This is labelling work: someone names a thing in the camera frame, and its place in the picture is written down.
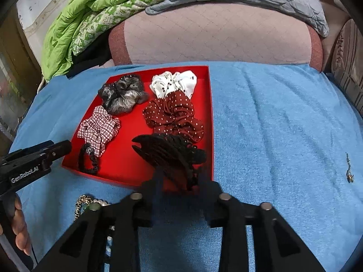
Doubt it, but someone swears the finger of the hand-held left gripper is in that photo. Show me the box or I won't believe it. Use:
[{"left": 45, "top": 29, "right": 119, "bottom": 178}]
[{"left": 0, "top": 140, "right": 72, "bottom": 170}]

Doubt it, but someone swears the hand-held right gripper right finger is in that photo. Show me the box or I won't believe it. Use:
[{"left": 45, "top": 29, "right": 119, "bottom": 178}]
[{"left": 198, "top": 169, "right": 326, "bottom": 272}]

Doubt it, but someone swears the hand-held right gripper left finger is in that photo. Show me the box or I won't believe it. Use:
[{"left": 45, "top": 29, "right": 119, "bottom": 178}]
[{"left": 34, "top": 170, "right": 168, "bottom": 272}]

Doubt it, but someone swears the black hair tie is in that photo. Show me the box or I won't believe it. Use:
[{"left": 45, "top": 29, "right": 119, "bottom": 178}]
[{"left": 78, "top": 144, "right": 102, "bottom": 174}]

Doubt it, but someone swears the red plaid scrunchie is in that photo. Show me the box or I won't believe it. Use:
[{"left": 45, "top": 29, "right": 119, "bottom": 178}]
[{"left": 77, "top": 105, "right": 121, "bottom": 158}]

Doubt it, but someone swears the red box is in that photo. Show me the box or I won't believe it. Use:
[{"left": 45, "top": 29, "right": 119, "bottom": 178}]
[{"left": 61, "top": 65, "right": 215, "bottom": 194}]

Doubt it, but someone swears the black claw clip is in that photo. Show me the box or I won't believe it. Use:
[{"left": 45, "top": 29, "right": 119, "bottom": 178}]
[{"left": 132, "top": 132, "right": 207, "bottom": 192}]

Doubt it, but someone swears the leopard print hair tie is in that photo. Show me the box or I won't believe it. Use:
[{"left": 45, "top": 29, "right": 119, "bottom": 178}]
[{"left": 74, "top": 194, "right": 95, "bottom": 222}]

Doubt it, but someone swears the grey sheer scrunchie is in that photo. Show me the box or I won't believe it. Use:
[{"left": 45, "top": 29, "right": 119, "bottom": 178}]
[{"left": 98, "top": 74, "right": 150, "bottom": 116}]

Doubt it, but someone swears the dark red dotted scrunchie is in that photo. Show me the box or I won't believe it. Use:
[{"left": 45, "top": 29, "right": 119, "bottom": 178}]
[{"left": 142, "top": 91, "right": 205, "bottom": 143}]

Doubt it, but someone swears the white dotted scrunchie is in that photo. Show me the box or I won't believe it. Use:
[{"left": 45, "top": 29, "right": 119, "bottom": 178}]
[{"left": 149, "top": 70, "right": 198, "bottom": 99}]

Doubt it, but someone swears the person's left hand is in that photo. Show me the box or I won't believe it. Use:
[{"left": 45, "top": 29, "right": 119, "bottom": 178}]
[{"left": 0, "top": 196, "right": 32, "bottom": 258}]

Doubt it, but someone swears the black cloth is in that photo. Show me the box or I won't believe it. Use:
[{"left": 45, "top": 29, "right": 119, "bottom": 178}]
[{"left": 66, "top": 32, "right": 114, "bottom": 78}]

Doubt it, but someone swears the green quilt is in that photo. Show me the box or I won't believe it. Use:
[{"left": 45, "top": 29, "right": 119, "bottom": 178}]
[{"left": 41, "top": 0, "right": 182, "bottom": 82}]

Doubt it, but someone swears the pink cushion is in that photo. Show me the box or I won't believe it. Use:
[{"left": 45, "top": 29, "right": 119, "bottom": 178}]
[{"left": 109, "top": 4, "right": 324, "bottom": 73}]

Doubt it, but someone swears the striped floral cushion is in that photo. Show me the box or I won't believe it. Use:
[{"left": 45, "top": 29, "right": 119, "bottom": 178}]
[{"left": 330, "top": 19, "right": 363, "bottom": 115}]

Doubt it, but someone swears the small pendant necklace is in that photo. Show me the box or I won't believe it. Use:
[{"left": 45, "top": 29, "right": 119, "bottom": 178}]
[{"left": 344, "top": 152, "right": 356, "bottom": 183}]

